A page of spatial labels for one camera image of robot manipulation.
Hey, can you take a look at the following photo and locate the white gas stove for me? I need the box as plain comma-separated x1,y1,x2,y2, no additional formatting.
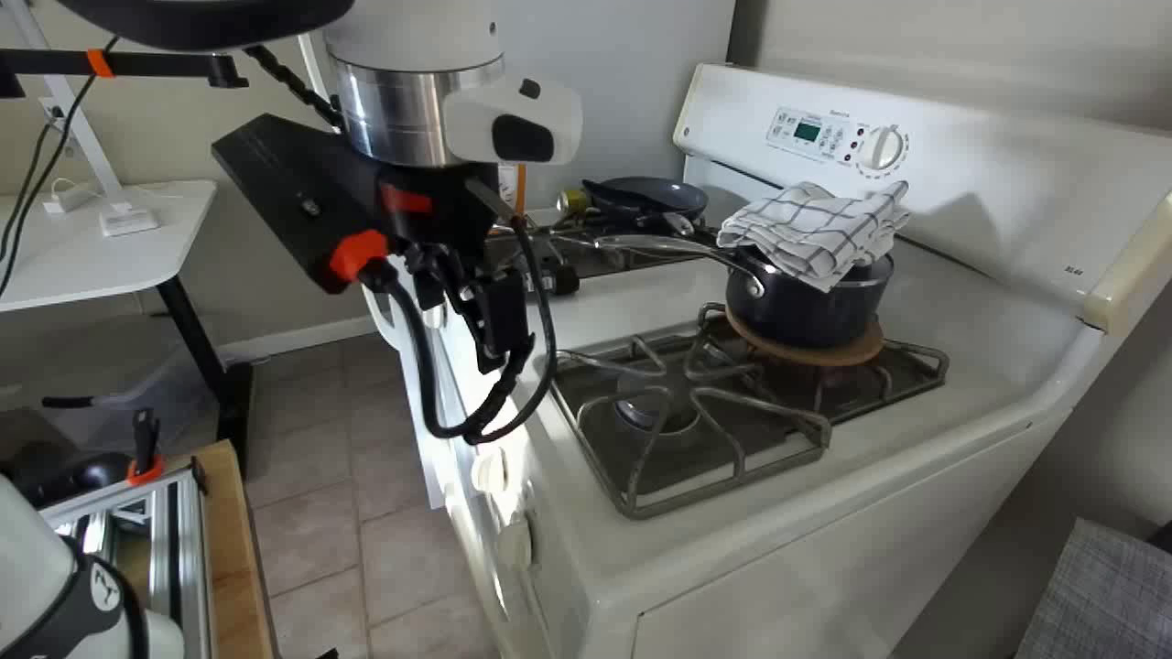
406,60,1172,659

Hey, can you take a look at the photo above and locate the dark saucepan with steel handle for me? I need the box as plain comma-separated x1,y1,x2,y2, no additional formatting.
552,229,896,354

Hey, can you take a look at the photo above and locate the white power adapter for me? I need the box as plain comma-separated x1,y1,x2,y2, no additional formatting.
95,199,162,242

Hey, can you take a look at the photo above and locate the round cork trivet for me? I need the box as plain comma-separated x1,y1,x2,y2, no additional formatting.
723,306,891,373

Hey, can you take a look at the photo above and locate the white stove timer dial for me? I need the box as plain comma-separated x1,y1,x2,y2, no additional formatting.
861,121,911,176

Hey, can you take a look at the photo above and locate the wooden board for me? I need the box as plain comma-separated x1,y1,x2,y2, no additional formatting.
189,435,282,659

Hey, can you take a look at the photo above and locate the white side table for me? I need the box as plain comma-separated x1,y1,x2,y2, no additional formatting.
0,176,255,484

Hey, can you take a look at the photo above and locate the white refrigerator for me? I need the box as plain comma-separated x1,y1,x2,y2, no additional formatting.
288,0,741,358

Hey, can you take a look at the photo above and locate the dark frying pan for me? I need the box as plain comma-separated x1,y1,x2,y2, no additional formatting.
581,171,715,237

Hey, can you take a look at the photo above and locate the white slanted pole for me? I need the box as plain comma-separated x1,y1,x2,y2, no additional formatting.
16,70,133,214

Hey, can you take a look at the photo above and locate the aluminium cart frame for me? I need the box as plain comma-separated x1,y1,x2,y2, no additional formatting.
41,457,220,659

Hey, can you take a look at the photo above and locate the black cast iron burner grate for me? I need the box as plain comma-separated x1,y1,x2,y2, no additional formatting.
533,204,704,286
544,302,952,524

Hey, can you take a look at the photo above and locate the gray checked cloth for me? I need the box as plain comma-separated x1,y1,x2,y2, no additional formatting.
1014,517,1172,659

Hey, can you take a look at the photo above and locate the small white plug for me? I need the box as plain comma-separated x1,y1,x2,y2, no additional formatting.
41,181,99,220

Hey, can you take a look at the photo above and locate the white stove knob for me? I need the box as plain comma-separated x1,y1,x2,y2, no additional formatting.
471,445,525,505

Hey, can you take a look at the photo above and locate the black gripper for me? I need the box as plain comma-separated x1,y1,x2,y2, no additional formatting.
369,162,543,379

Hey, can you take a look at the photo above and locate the thin black hanging cable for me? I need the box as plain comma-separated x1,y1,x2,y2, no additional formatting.
0,32,126,302

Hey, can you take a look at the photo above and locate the black flat wrist plate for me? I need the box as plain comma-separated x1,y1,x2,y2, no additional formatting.
207,109,504,302

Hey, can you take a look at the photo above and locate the black clamp with orange grip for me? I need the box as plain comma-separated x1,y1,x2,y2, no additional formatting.
126,405,172,487

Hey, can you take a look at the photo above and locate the orange clip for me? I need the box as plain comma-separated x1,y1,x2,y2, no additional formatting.
81,46,121,84

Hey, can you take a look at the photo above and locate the black boom bar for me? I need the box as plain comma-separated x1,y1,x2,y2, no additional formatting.
0,46,251,104

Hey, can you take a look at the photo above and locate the black coiled cable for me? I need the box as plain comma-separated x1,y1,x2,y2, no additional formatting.
243,42,347,131

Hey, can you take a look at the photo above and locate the white checkered dish towel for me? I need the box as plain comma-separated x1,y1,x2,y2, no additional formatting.
715,176,916,298

